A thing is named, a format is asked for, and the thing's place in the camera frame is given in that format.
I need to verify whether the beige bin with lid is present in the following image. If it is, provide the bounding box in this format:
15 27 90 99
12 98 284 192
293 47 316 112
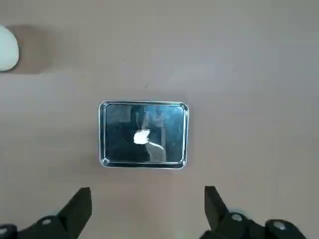
0 24 20 72

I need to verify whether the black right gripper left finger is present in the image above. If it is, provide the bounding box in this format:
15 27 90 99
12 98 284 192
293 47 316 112
0 187 92 239

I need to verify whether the white paper ball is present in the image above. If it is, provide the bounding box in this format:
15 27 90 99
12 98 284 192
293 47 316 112
134 129 151 145

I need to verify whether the rectangular metal tray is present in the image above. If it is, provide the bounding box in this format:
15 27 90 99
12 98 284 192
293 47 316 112
98 100 190 170

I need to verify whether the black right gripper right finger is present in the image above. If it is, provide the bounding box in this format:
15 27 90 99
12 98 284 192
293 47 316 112
201 185 307 239

